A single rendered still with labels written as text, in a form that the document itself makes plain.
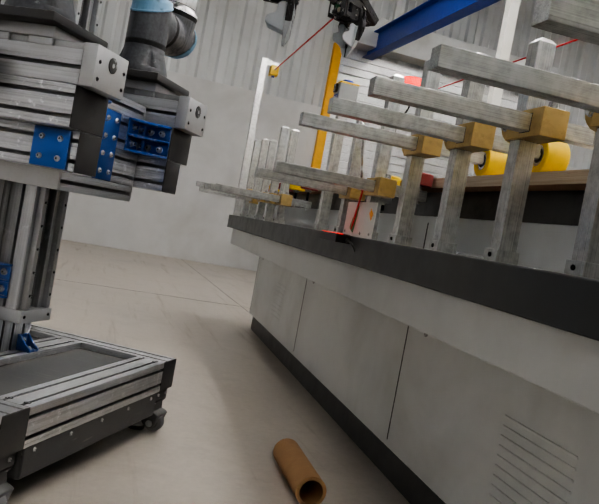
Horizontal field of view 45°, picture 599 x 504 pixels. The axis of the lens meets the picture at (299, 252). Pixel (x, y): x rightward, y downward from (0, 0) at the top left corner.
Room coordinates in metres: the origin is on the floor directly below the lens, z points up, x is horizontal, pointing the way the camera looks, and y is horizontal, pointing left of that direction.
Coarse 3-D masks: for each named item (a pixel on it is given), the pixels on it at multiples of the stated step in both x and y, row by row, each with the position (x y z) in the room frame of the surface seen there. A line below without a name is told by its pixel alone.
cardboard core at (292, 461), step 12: (276, 444) 2.08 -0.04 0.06; (288, 444) 2.04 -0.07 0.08; (276, 456) 2.04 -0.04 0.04; (288, 456) 1.96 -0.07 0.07; (300, 456) 1.95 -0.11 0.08; (288, 468) 1.91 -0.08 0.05; (300, 468) 1.86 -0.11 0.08; (312, 468) 1.87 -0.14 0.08; (288, 480) 1.88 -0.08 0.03; (300, 480) 1.80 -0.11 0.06; (312, 480) 1.91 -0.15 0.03; (300, 492) 1.87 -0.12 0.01; (312, 492) 1.86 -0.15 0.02; (324, 492) 1.81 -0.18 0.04
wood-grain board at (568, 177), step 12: (444, 180) 1.94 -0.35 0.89; (468, 180) 1.80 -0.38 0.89; (480, 180) 1.74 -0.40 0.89; (492, 180) 1.68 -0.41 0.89; (540, 180) 1.48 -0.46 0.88; (552, 180) 1.44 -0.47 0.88; (564, 180) 1.40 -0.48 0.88; (576, 180) 1.36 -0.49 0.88; (300, 192) 3.61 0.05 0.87; (312, 192) 3.40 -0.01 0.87
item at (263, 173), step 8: (256, 168) 2.15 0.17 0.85; (264, 168) 2.14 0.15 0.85; (256, 176) 2.14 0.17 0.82; (264, 176) 2.14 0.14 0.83; (272, 176) 2.15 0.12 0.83; (280, 176) 2.16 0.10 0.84; (288, 176) 2.16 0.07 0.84; (296, 184) 2.17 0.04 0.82; (304, 184) 2.17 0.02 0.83; (312, 184) 2.18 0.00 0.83; (320, 184) 2.19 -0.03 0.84; (328, 184) 2.19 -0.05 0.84; (336, 192) 2.20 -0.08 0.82; (344, 192) 2.21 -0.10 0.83; (384, 200) 2.23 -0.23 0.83
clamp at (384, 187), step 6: (378, 180) 1.94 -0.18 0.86; (384, 180) 1.93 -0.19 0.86; (390, 180) 1.94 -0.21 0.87; (396, 180) 1.94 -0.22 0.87; (378, 186) 1.93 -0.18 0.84; (384, 186) 1.93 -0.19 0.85; (390, 186) 1.94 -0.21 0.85; (396, 186) 1.94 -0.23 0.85; (366, 192) 2.02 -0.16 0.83; (372, 192) 1.97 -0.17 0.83; (378, 192) 1.93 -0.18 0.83; (384, 192) 1.93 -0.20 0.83; (390, 192) 1.94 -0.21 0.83
